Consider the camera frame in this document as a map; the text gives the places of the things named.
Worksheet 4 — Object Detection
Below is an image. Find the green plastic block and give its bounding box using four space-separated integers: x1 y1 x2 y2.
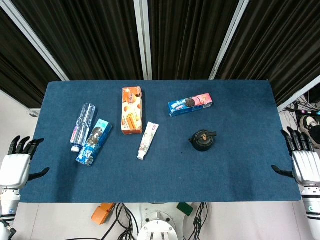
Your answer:
176 202 195 217

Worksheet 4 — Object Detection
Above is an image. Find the orange plastic block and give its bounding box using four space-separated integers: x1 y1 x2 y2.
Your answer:
90 202 116 226

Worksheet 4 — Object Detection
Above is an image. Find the white toothpaste tube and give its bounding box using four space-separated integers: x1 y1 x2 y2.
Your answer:
136 121 160 161

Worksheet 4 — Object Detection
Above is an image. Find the black cable bundle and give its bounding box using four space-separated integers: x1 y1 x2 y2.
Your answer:
184 202 213 240
101 202 141 240

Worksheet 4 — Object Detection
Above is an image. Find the tangled cables and power strip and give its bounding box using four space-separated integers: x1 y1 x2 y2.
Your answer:
281 93 320 126

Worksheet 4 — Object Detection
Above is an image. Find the white robot torso base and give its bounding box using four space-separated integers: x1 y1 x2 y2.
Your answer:
136 202 187 240

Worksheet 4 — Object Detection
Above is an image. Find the black white sneaker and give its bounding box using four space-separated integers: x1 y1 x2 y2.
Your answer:
299 115 320 145

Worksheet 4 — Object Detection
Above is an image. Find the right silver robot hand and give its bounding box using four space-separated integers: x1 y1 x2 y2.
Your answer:
271 127 320 187

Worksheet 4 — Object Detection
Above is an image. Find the orange biscuit stick box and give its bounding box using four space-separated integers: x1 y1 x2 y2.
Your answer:
120 86 144 136

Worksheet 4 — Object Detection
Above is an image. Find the blue pink Oreo box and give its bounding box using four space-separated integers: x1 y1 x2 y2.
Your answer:
167 92 214 118

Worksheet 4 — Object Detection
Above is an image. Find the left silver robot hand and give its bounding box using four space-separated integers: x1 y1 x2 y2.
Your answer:
0 135 51 189

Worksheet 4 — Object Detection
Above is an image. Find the blue table cloth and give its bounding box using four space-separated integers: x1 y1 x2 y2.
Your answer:
18 79 302 204

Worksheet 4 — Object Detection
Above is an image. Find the clear plastic water bottle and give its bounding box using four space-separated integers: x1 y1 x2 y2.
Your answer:
69 102 97 153

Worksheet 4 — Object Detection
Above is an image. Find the light blue cookie box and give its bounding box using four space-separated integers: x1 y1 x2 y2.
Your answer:
75 118 113 167

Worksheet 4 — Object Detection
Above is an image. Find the black cast iron teapot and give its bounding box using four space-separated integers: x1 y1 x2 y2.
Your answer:
188 129 217 153

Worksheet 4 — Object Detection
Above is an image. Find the white metal frame post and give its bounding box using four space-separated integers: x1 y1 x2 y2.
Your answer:
0 0 71 82
208 0 251 81
133 0 153 81
277 74 320 113

